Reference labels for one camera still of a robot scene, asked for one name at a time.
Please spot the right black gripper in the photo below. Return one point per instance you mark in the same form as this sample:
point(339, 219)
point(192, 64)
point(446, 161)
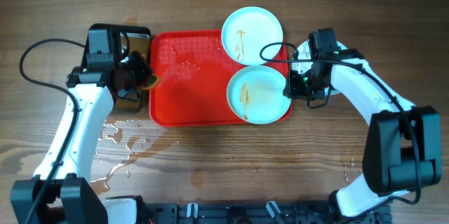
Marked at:
point(295, 91)

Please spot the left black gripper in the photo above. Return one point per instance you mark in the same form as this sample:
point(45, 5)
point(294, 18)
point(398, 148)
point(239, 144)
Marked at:
point(144, 71)

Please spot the orange sponge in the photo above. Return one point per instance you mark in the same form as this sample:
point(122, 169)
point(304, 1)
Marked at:
point(151, 82)

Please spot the white plate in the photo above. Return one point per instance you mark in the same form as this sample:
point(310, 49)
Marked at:
point(251, 36)
point(255, 95)
point(303, 54)

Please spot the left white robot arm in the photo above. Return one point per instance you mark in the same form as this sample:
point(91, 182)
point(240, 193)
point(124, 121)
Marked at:
point(60, 189)

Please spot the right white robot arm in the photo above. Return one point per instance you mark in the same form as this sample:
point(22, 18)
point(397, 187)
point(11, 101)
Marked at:
point(402, 153)

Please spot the red plastic tray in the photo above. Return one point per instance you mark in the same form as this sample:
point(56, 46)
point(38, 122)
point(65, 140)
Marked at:
point(194, 70)

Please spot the black mounting rail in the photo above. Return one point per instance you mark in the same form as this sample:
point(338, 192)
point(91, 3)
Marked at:
point(245, 212)

